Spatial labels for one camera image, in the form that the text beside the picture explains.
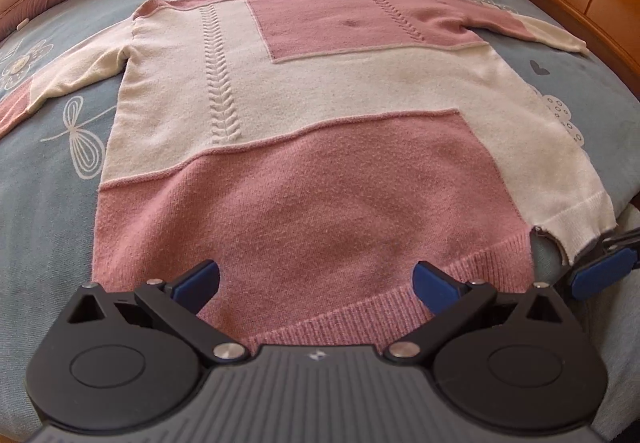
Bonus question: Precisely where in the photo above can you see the pink and cream sweater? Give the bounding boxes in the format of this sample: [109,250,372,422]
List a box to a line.
[1,0,615,345]

